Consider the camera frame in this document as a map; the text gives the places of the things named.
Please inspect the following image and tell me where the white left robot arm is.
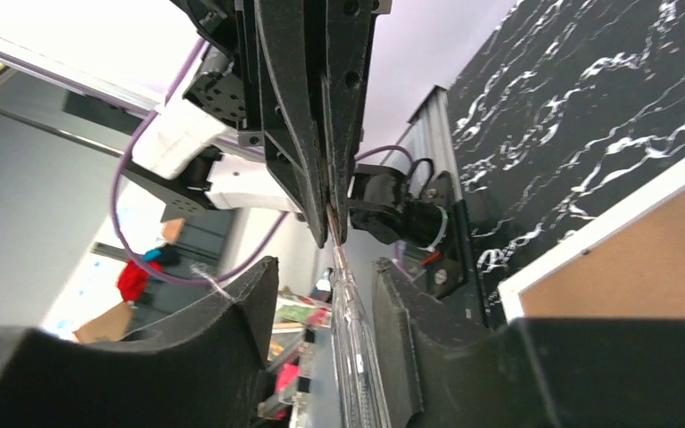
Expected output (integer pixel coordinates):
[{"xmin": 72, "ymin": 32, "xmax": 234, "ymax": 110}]
[{"xmin": 124, "ymin": 1, "xmax": 392, "ymax": 246}]

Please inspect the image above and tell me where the white picture frame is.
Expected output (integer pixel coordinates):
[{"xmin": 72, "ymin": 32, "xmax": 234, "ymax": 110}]
[{"xmin": 499, "ymin": 158, "xmax": 685, "ymax": 321}]

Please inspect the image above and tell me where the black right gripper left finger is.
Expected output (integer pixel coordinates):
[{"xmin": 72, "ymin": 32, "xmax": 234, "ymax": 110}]
[{"xmin": 0, "ymin": 257, "xmax": 279, "ymax": 427}]

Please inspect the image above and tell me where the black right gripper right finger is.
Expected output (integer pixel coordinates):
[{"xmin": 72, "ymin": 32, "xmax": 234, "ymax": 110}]
[{"xmin": 372, "ymin": 259, "xmax": 685, "ymax": 427}]

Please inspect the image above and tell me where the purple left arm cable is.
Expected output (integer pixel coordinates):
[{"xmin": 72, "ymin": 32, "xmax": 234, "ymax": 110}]
[{"xmin": 110, "ymin": 37, "xmax": 415, "ymax": 289}]

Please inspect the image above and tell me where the clear tester screwdriver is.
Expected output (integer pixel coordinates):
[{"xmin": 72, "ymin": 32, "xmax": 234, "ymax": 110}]
[{"xmin": 326, "ymin": 206, "xmax": 392, "ymax": 427}]

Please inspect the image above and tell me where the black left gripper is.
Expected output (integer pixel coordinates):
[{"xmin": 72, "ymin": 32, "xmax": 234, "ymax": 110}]
[{"xmin": 175, "ymin": 1, "xmax": 392, "ymax": 248}]

